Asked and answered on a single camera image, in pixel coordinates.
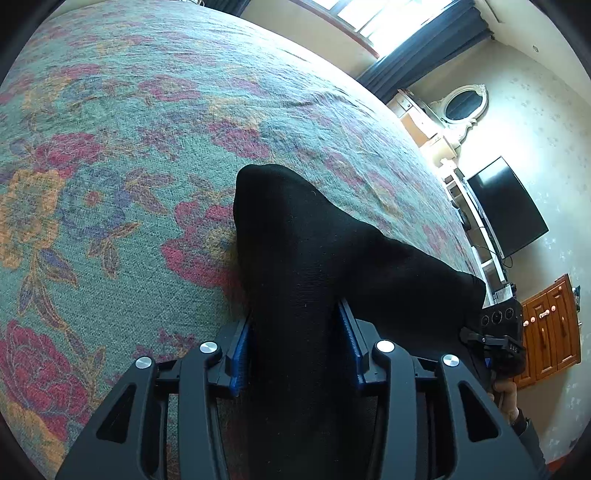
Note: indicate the black flat television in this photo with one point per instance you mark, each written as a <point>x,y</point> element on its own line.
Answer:
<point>505,207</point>

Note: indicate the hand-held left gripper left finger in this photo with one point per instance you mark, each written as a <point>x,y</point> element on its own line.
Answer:
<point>240,362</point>

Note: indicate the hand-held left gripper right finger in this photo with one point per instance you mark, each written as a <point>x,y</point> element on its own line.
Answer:
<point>353,350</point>

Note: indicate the oval white-framed mirror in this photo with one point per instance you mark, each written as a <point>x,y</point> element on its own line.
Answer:
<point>461,104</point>

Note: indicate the person's right forearm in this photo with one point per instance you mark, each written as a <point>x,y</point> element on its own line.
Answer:
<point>531,443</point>

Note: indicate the person's right hand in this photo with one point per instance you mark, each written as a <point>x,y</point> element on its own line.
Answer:
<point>505,398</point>

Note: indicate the floral bedspread bed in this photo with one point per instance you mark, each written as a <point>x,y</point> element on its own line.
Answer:
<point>115,138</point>

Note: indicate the dark blue curtain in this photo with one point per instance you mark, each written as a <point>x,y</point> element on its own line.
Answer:
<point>228,5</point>
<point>415,50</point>

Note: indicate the white television stand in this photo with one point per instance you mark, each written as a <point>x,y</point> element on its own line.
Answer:
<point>480,235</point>

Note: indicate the black pants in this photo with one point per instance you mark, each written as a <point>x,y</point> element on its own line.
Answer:
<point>295,258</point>

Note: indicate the brown wooden cabinet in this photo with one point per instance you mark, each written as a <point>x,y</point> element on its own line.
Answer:
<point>549,327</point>

